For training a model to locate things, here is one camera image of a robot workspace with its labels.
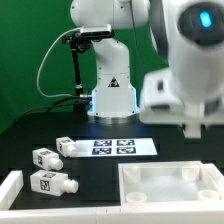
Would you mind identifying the white square table top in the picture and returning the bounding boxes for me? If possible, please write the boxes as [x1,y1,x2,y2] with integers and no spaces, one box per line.
[118,161,224,204]

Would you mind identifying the black cable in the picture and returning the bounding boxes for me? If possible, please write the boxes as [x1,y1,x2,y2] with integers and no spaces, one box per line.
[13,95,83,123]

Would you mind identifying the grey camera on stand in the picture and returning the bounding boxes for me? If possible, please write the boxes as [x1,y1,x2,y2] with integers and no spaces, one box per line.
[80,24,112,38]

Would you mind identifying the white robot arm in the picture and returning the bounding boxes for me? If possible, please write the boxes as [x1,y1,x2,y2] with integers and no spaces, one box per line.
[70,0,224,138]

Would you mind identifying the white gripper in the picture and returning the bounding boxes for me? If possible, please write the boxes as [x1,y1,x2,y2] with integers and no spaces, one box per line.
[140,68,224,139]

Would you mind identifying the grey cable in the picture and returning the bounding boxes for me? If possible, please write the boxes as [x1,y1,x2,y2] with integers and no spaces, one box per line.
[36,27,81,99]

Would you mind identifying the white marker sheet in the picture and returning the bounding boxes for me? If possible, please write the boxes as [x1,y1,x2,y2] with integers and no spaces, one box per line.
[76,138,157,157]

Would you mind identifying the white U-shaped fence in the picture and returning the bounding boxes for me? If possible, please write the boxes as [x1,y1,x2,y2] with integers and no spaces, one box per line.
[0,171,224,224]

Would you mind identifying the black camera stand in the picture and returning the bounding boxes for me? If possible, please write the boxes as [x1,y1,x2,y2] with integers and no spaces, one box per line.
[61,30,116,114]

